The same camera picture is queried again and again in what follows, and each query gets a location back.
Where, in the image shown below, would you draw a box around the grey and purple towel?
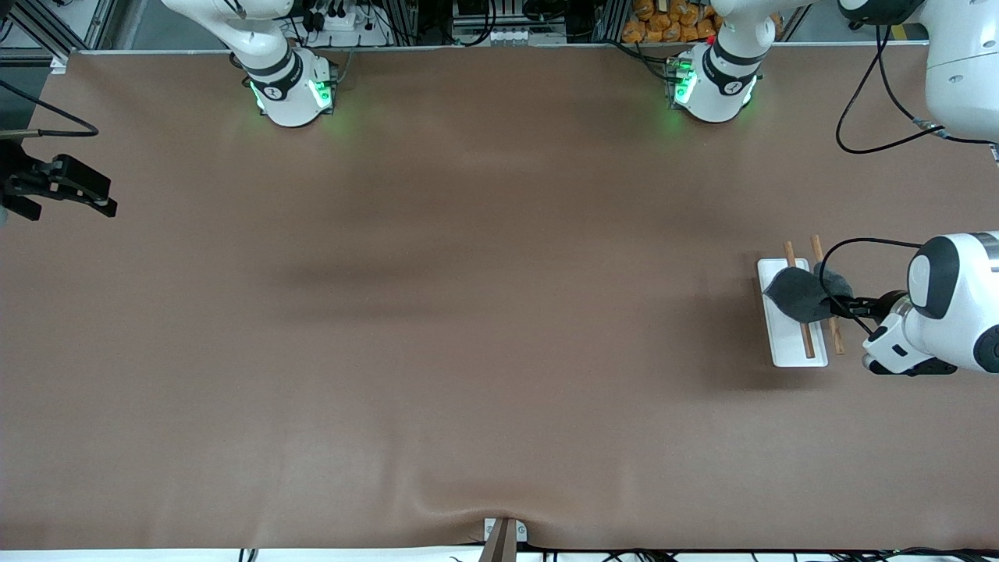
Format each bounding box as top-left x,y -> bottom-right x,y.
763,261 -> 854,325

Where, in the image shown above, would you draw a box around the white power strip with plugs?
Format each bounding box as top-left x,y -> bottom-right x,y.
300,8 -> 391,48

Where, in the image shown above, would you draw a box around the orange snack packs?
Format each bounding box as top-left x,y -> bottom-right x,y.
622,0 -> 720,44

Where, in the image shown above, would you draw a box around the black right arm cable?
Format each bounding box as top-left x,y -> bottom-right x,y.
0,78 -> 100,140

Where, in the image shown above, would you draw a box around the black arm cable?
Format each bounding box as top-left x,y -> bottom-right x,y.
0,78 -> 100,140
818,23 -> 997,338

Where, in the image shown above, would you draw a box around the white rack base plate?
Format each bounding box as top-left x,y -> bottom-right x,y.
757,258 -> 828,368

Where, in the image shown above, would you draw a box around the aluminium frame profile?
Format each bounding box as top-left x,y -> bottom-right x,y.
0,0 -> 118,75

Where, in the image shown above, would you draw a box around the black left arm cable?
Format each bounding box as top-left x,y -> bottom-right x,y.
818,23 -> 997,338

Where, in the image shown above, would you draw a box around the metal table edge bracket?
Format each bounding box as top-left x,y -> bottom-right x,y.
478,517 -> 528,562

